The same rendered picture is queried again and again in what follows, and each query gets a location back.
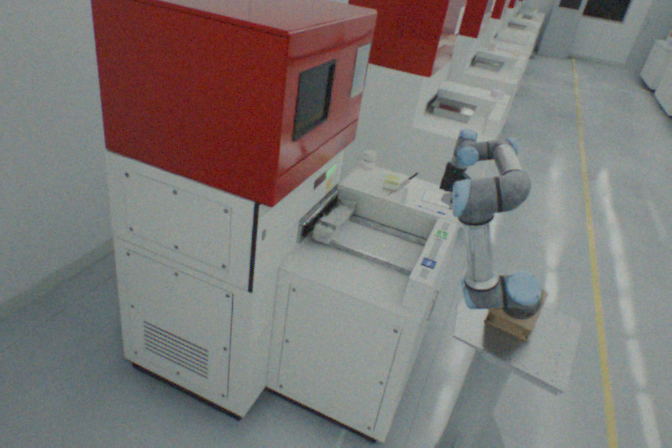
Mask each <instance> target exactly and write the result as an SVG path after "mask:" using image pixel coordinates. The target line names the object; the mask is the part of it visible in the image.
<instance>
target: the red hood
mask: <svg viewBox="0 0 672 448"><path fill-rule="evenodd" d="M91 11H92V22H93V33H94V44H95V51H96V55H97V66H98V77H99V88H100V98H101V110H102V120H103V132H104V142H105V148H106V149H109V151H112V152H115V153H118V154H121V155H123V156H126V157H130V158H133V159H136V160H139V161H141V162H144V163H147V164H151V165H154V166H157V167H159V168H162V169H165V170H168V171H172V173H174V174H177V175H180V176H183V177H186V178H189V179H191V180H195V181H198V182H201V183H204V184H207V185H209V186H212V187H216V188H219V189H222V190H224V191H227V192H230V193H233V194H236V195H239V196H242V197H245V198H248V200H251V201H254V202H257V203H259V204H262V205H264V206H268V207H271V208H273V207H275V206H276V205H277V204H278V203H279V202H281V201H282V200H283V199H284V197H285V196H287V195H288V194H289V193H290V192H291V191H293V190H294V189H295V188H297V187H299V186H300V185H301V184H302V183H303V182H305V181H306V180H307V179H308V178H309V177H311V176H312V175H313V174H314V173H316V172H317V171H318V170H319V169H320V168H322V167H323V166H324V164H325V163H326V162H329V161H330V160H331V159H332V158H333V157H335V156H336V155H337V154H338V153H340V152H341V151H342V150H343V149H344V148H346V147H347V146H348V145H349V144H350V143H352V142H353V141H354V140H355V135H356V129H357V123H359V117H360V112H361V105H362V99H363V94H364V88H365V81H366V75H367V70H368V64H369V57H370V51H371V46H372V40H373V33H374V28H375V22H376V15H377V10H374V9H369V8H364V7H360V6H355V5H349V4H344V3H339V2H334V1H330V0H91Z"/></svg>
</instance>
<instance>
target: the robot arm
mask: <svg viewBox="0 0 672 448"><path fill-rule="evenodd" d="M477 136H478V134H477V132H475V131H473V130H470V129H462V130H460V131H459V134H458V136H457V140H456V145H455V148H454V152H453V155H452V159H451V162H449V161H448V162H447V164H446V169H445V174H444V176H443V178H442V181H440V185H439V189H442V190H444V191H447V192H448V191H449V193H444V194H443V197H442V198H440V201H442V202H443V203H445V204H447V205H448V206H449V210H451V209H452V210H453V216H454V217H457V218H458V220H459V222H460V223H462V224H463V233H465V242H466V252H467V263H468V271H467V272H466V274H465V277H463V278H461V279H460V284H462V291H463V295H464V299H465V303H466V305H467V308H468V309H471V310H474V309H476V310H480V309H499V308H501V309H502V310H504V312H505V313H506V314H508V315H509V316H511V317H513V318H516V319H527V318H530V317H532V316H533V315H535V314H536V313H537V311H538V310H539V308H540V304H541V297H540V296H541V286H540V283H539V281H538V279H537V278H536V277H535V275H533V274H532V273H530V272H526V271H517V272H514V273H512V274H509V275H498V274H497V272H496V271H495V270H493V256H492V240H491V224H490V222H492V221H493V219H494V217H495V213H502V212H509V211H512V210H514V209H516V208H518V207H519V206H520V205H522V204H523V203H524V202H525V199H526V198H527V196H528V194H530V192H531V188H532V183H531V180H530V177H529V175H527V173H526V172H525V171H524V170H522V168H521V166H520V164H519V161H518V159H517V156H518V143H517V139H516V138H503V139H496V140H488V141H479V142H476V140H477ZM485 160H494V161H495V164H496V167H497V170H498V174H499V176H498V177H490V178H480V179H471V178H470V177H469V176H468V175H467V173H466V172H467V169H468V167H469V166H472V165H474V164H476V162H477V161H485Z"/></svg>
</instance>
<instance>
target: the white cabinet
mask: <svg viewBox="0 0 672 448"><path fill-rule="evenodd" d="M458 230H459V226H458V229H457V232H456V234H455V237H454V239H453V242H452V244H451V247H450V250H449V253H448V255H447V259H446V261H445V264H444V266H443V269H442V271H441V274H440V276H439V279H437V281H436V285H435V287H434V290H433V292H432V295H431V297H430V300H429V302H428V305H427V307H426V310H425V313H424V316H423V318H422V321H421V323H420V324H418V323H416V322H413V321H411V320H407V319H405V318H402V317H400V316H397V315H395V313H392V312H389V311H387V310H383V309H381V308H378V307H376V306H373V305H371V304H368V303H366V302H363V301H361V300H358V299H354V298H352V297H349V296H347V295H344V294H342V293H339V292H337V291H334V289H332V288H329V287H326V286H323V285H320V284H318V283H315V282H313V281H310V280H308V279H305V278H303V277H300V276H297V275H294V274H292V273H289V272H286V271H284V270H281V269H279V273H278V282H277V293H276V302H275V311H274V322H272V331H271V341H270V350H269V360H268V370H267V379H266V387H268V388H269V393H271V394H273V395H275V396H279V397H281V398H283V399H285V400H287V401H289V402H291V403H293V404H295V405H297V406H299V407H301V409H305V410H307V411H309V412H311V413H313V414H315V415H317V416H319V417H321V418H323V419H325V420H327V421H331V422H333V423H335V424H337V425H339V426H341V427H343V429H345V430H347V431H349V432H351V433H354V434H357V435H359V436H361V437H363V438H365V439H367V440H369V441H371V442H373V443H375V441H377V439H378V440H380V441H382V442H385V439H386V437H387V434H388V432H389V429H390V426H391V423H392V420H393V418H394V415H395V412H396V410H397V407H398V403H399V401H400V398H401V395H402V393H403V390H405V387H406V385H407V381H408V378H409V376H410V373H411V371H412V368H413V365H414V363H415V359H416V356H417V354H418V351H419V348H420V346H421V343H422V340H423V338H424V334H425V331H426V329H427V326H428V323H429V321H430V318H431V315H432V312H433V308H434V305H435V302H437V299H436V298H438V295H439V292H440V289H441V286H442V282H443V278H444V275H445V272H446V269H447V266H448V263H449V260H450V255H451V252H452V249H453V246H454V243H455V240H456V236H457V233H458Z"/></svg>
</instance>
